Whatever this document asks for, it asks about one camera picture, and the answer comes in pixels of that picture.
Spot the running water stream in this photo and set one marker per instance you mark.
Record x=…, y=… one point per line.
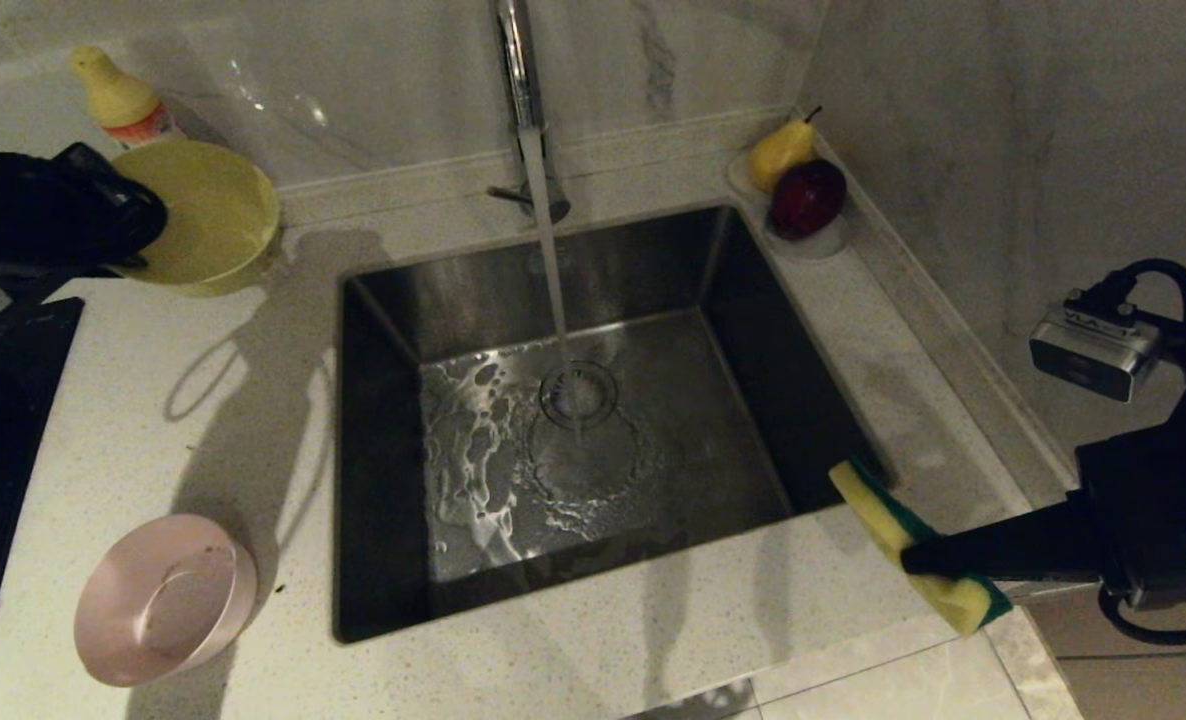
x=553, y=260

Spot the chrome faucet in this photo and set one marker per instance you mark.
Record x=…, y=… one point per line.
x=519, y=70

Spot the black induction cooktop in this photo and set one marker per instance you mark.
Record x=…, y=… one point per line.
x=3, y=450

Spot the orange dish soap bottle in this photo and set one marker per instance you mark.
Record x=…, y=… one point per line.
x=123, y=100

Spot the small white dish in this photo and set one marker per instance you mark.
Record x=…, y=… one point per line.
x=821, y=250

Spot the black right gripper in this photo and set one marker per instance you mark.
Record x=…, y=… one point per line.
x=1163, y=510

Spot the yellow plastic bowl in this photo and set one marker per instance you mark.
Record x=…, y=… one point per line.
x=218, y=215

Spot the beige wooden cabinet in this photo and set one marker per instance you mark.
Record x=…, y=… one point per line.
x=1153, y=680

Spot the pink plastic bowl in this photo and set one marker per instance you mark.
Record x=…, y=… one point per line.
x=158, y=600

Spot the metal sink drain strainer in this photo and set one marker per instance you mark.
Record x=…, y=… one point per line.
x=598, y=385

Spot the stainless steel sink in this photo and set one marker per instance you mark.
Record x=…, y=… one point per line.
x=713, y=400

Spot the yellow pear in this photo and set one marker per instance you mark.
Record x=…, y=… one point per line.
x=779, y=155

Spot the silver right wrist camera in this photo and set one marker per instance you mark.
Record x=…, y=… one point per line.
x=1093, y=345

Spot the green and yellow sponge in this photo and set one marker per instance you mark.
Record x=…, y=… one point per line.
x=873, y=500

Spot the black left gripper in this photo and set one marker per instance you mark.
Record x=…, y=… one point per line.
x=13, y=210

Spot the dark red apple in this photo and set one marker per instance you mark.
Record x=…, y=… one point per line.
x=808, y=200

